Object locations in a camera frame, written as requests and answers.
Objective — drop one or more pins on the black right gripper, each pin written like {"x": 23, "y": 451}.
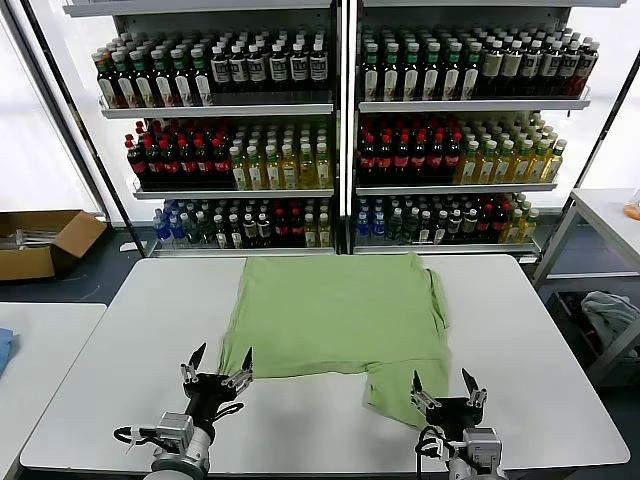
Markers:
{"x": 452, "y": 415}

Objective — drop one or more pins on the yellow tea bottle white cap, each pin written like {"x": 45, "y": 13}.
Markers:
{"x": 289, "y": 174}
{"x": 255, "y": 175}
{"x": 502, "y": 170}
{"x": 520, "y": 169}
{"x": 467, "y": 170}
{"x": 240, "y": 175}
{"x": 485, "y": 170}
{"x": 324, "y": 172}
{"x": 272, "y": 174}
{"x": 537, "y": 169}
{"x": 553, "y": 167}
{"x": 307, "y": 172}

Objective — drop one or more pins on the green polo shirt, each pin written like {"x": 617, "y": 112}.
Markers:
{"x": 330, "y": 320}

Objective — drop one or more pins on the pale grey clothes pile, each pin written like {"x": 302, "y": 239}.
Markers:
{"x": 607, "y": 310}

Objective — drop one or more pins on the grey metal parts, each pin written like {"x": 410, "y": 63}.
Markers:
{"x": 35, "y": 237}

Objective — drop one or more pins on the small dark bottle white cap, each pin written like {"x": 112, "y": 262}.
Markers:
{"x": 440, "y": 229}
{"x": 455, "y": 225}
{"x": 235, "y": 235}
{"x": 469, "y": 224}
{"x": 250, "y": 232}
{"x": 220, "y": 234}
{"x": 425, "y": 230}
{"x": 264, "y": 232}

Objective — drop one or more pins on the dark bottle beige label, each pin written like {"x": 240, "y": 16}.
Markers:
{"x": 492, "y": 65}
{"x": 511, "y": 65}

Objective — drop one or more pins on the small clear green bottle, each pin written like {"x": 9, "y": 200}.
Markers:
{"x": 396, "y": 227}
{"x": 411, "y": 227}

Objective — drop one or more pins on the small cola bottle red cap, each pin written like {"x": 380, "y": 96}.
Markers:
{"x": 498, "y": 222}
{"x": 483, "y": 224}
{"x": 281, "y": 231}
{"x": 297, "y": 231}

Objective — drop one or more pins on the red garment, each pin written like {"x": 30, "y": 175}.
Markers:
{"x": 594, "y": 337}

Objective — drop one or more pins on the dark bottle white label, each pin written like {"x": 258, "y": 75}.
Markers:
{"x": 238, "y": 67}
{"x": 318, "y": 65}
{"x": 220, "y": 67}
{"x": 299, "y": 66}
{"x": 256, "y": 66}
{"x": 586, "y": 65}
{"x": 279, "y": 66}
{"x": 567, "y": 65}
{"x": 530, "y": 65}
{"x": 549, "y": 65}

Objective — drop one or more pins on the grey metal shelf unit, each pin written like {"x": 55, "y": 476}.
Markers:
{"x": 220, "y": 110}
{"x": 475, "y": 106}

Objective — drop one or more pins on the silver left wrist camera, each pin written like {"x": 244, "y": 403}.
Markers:
{"x": 175, "y": 429}

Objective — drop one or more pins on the small blue drink bottle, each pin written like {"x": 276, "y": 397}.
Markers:
{"x": 160, "y": 230}
{"x": 363, "y": 225}
{"x": 379, "y": 225}
{"x": 175, "y": 230}

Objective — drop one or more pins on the grey metal frame table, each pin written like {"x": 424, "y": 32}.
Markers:
{"x": 600, "y": 202}

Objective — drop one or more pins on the dark tea bottle orange label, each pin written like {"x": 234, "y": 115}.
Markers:
{"x": 106, "y": 87}

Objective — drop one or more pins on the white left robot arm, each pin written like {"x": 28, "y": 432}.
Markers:
{"x": 197, "y": 447}

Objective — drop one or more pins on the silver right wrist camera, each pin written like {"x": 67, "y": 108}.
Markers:
{"x": 482, "y": 442}

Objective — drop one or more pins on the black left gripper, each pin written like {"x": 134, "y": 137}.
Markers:
{"x": 210, "y": 387}

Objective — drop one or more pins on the brown cardboard box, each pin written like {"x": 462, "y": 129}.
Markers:
{"x": 25, "y": 262}

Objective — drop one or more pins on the small yellow tea bottle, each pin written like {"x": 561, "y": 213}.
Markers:
{"x": 512, "y": 227}
{"x": 324, "y": 234}
{"x": 528, "y": 226}
{"x": 310, "y": 234}

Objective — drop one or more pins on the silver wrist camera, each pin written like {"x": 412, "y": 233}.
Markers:
{"x": 482, "y": 442}
{"x": 175, "y": 429}

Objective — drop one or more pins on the black storage crate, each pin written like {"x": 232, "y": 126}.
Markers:
{"x": 562, "y": 310}

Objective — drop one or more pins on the dark tea bottle green cap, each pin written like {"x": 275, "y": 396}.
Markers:
{"x": 470, "y": 80}
{"x": 431, "y": 80}
{"x": 144, "y": 87}
{"x": 371, "y": 80}
{"x": 202, "y": 86}
{"x": 125, "y": 87}
{"x": 412, "y": 80}
{"x": 163, "y": 87}
{"x": 183, "y": 87}
{"x": 391, "y": 80}
{"x": 451, "y": 80}

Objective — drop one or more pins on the blue folded cloth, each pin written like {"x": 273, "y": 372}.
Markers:
{"x": 6, "y": 350}

